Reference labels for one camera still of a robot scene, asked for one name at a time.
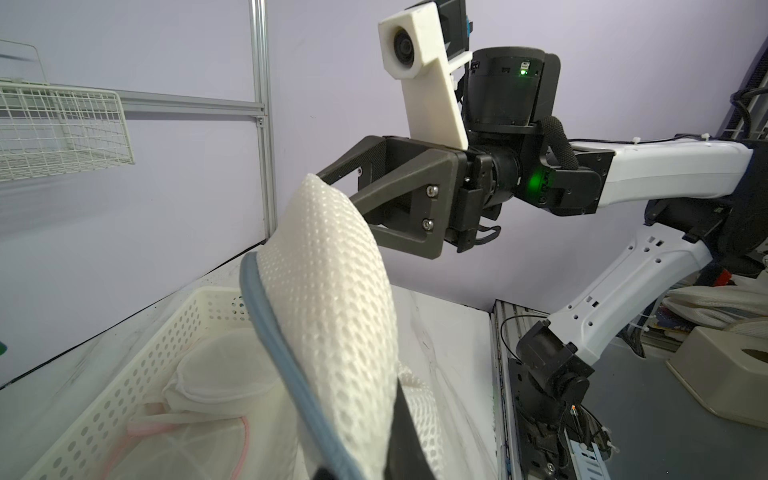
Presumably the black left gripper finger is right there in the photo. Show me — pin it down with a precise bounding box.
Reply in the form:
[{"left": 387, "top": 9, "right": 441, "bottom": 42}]
[{"left": 384, "top": 383, "right": 435, "bottom": 480}]

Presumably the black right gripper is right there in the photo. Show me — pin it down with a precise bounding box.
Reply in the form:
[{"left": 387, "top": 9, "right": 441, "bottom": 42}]
[{"left": 317, "top": 136, "right": 501, "bottom": 259}]

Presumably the white mesh laundry bag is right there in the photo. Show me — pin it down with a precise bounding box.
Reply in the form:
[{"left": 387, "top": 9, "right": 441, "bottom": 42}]
[
  {"left": 240, "top": 174, "right": 444, "bottom": 479},
  {"left": 162, "top": 328, "right": 278, "bottom": 418}
]

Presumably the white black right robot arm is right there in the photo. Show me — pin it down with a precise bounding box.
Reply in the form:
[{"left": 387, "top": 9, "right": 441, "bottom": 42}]
[{"left": 320, "top": 47, "right": 767, "bottom": 421}]

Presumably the pink rimmed mesh laundry bag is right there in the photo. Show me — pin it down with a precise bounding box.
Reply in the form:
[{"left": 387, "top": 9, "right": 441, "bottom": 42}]
[{"left": 101, "top": 405, "right": 254, "bottom": 479}]

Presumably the flat white mesh laundry bag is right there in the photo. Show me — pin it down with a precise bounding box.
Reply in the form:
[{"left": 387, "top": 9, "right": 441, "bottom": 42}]
[{"left": 162, "top": 328, "right": 278, "bottom": 418}]

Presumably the beige plastic stool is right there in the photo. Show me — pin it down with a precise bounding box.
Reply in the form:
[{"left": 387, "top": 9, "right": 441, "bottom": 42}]
[{"left": 666, "top": 327, "right": 767, "bottom": 429}]

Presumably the cream perforated plastic basket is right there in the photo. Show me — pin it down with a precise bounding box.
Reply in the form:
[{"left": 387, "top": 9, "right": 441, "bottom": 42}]
[{"left": 21, "top": 285, "right": 301, "bottom": 480}]

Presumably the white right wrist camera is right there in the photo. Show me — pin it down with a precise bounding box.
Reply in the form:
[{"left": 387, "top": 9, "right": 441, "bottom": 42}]
[{"left": 378, "top": 1, "right": 472, "bottom": 150}]

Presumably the aluminium frame rail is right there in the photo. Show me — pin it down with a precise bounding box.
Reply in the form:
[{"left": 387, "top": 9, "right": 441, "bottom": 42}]
[{"left": 117, "top": 0, "right": 277, "bottom": 237}]

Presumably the white wire wall basket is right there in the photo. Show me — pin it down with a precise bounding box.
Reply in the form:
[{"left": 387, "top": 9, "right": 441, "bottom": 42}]
[{"left": 1, "top": 75, "right": 135, "bottom": 183}]

